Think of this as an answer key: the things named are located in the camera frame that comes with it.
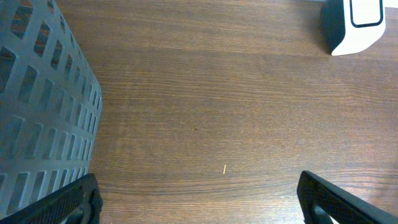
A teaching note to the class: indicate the white barcode scanner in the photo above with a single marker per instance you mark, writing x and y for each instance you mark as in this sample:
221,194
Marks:
352,26

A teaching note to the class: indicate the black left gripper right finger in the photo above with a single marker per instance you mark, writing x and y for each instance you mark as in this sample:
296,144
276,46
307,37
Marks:
323,202

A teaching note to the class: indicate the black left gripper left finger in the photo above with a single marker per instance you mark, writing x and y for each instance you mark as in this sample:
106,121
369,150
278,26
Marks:
77,202

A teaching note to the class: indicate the dark grey plastic basket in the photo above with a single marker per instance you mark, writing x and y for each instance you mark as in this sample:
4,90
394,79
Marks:
51,104

